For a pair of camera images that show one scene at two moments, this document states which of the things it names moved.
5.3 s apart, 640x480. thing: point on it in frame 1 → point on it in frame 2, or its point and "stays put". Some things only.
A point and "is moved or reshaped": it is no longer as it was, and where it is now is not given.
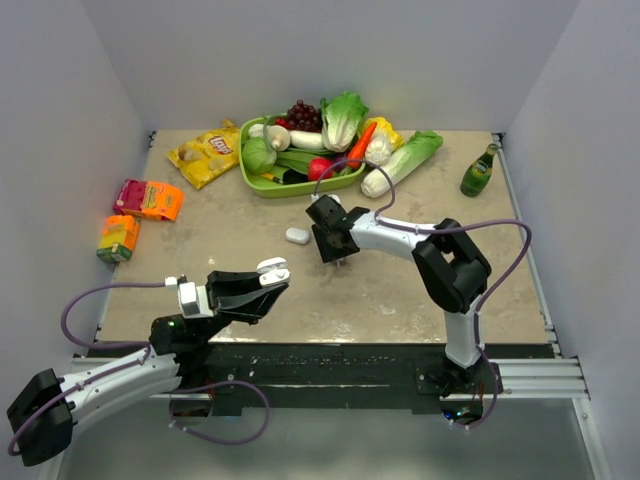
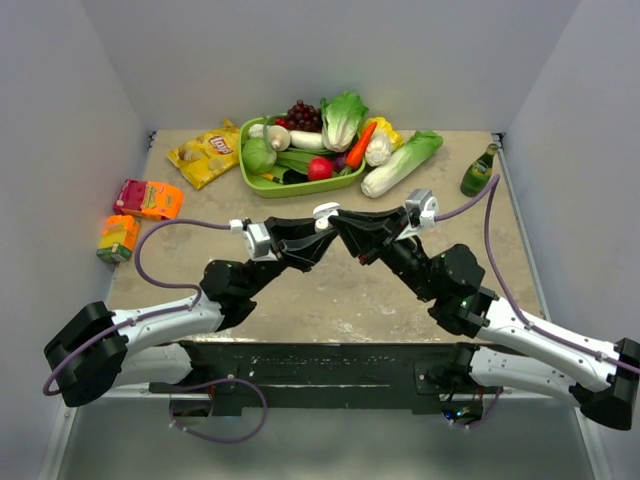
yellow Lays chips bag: [207, 155] stays put
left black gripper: [240, 296] → [297, 242]
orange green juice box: [119, 238] stays put
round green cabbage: [258, 155] stays put
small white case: [273, 271] is moved or reshaped
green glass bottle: [477, 176] stays put
